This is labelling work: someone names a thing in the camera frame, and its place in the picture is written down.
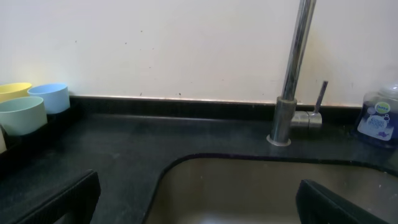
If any yellow cup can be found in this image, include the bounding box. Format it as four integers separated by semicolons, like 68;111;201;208
0;82;33;104

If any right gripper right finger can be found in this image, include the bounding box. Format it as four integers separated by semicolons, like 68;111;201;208
295;179;391;224

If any blue soap bottle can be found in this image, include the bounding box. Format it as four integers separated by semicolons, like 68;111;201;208
352;82;398;151

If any steel sink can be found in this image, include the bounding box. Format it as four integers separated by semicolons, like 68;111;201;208
142;153;398;224

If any green cup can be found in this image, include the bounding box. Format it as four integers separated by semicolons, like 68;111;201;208
0;96;48;137

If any black tray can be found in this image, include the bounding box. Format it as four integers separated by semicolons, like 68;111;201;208
0;105;83;181

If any steel tap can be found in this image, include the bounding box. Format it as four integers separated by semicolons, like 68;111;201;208
266;0;329;147

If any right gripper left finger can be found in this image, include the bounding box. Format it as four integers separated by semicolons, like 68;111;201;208
14;169;102;224

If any blue cup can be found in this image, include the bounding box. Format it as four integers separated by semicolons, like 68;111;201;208
27;83;71;115

